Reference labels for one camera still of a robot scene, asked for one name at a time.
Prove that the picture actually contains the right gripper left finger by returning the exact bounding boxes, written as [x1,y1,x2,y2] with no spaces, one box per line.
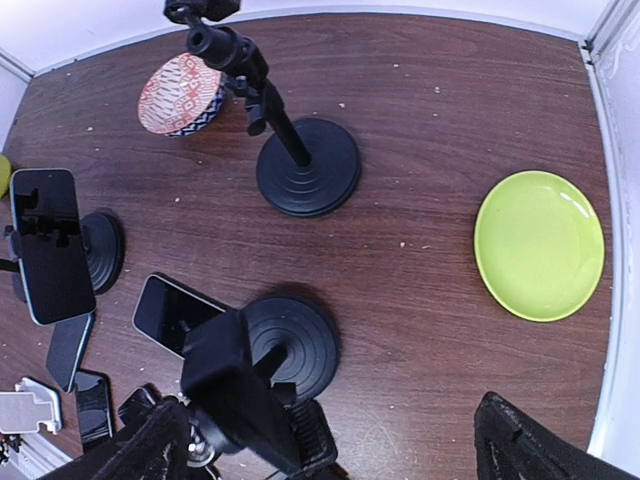
[44,397,190,479]

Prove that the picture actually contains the aluminium frame post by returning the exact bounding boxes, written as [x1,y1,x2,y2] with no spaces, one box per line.
[579,0,639,66]
[0,49,35,83]

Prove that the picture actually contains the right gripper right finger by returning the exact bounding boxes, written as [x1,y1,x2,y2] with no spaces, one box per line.
[474,391,634,479]

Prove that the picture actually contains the grey smartphone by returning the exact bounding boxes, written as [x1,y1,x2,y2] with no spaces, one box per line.
[46,313,95,393]

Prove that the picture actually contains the teal smartphone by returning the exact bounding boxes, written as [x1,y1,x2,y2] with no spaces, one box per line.
[10,168,96,326]

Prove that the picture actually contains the green plate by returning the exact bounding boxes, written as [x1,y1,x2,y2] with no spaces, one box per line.
[473,170,605,323]

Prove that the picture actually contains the pink smartphone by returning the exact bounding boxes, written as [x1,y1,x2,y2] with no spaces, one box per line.
[117,384,161,425]

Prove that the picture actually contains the black stand with pink phone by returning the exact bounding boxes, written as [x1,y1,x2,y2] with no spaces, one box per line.
[164,0,362,218]

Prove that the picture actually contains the dark smartphone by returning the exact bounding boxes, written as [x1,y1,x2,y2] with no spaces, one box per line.
[132,272,229,358]

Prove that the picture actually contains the green bowl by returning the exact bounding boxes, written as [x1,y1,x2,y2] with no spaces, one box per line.
[0,154,12,198]

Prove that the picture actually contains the red patterned bowl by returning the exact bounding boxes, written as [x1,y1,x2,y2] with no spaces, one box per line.
[137,53,226,137]

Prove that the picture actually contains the white folding phone stand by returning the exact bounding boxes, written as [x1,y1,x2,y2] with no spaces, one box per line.
[0,377,63,435]

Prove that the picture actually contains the left aluminium frame post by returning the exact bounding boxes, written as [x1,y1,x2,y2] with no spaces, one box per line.
[0,49,35,83]

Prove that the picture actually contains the black gooseneck stand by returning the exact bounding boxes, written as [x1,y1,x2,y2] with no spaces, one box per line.
[180,296,340,479]

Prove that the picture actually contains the black stand with teal phone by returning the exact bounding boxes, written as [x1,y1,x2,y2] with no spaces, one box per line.
[1,211,126,303]

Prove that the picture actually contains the right aluminium frame post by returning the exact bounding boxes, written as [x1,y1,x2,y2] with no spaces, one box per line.
[579,0,639,66]

